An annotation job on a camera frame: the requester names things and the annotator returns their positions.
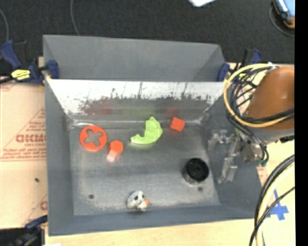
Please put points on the orange disc with cross hole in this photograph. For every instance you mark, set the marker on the orange disc with cross hole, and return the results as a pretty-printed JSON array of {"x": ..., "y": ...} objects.
[{"x": 93, "y": 138}]

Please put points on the black round disc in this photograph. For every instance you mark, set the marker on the black round disc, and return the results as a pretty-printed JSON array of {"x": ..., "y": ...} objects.
[{"x": 196, "y": 169}]

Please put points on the brown cardboard board red print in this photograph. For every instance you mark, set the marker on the brown cardboard board red print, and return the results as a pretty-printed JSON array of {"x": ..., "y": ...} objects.
[{"x": 20, "y": 152}]

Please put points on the grey and white toy animal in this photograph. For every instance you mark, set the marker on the grey and white toy animal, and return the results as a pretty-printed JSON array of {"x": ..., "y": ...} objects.
[{"x": 137, "y": 201}]

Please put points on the orange cube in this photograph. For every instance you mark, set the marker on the orange cube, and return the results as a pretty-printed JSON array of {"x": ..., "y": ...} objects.
[{"x": 177, "y": 124}]

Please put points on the grey metal bin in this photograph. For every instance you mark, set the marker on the grey metal bin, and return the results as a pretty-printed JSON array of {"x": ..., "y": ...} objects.
[{"x": 133, "y": 137}]

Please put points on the light green curved piece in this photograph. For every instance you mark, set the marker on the light green curved piece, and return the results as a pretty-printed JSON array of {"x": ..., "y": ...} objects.
[{"x": 149, "y": 134}]

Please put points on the orange hexagonal block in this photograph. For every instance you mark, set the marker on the orange hexagonal block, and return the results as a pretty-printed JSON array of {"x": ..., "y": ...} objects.
[{"x": 115, "y": 147}]

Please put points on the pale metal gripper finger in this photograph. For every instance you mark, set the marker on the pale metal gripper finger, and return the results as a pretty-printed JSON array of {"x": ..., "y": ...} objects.
[
  {"x": 216, "y": 138},
  {"x": 228, "y": 168}
]

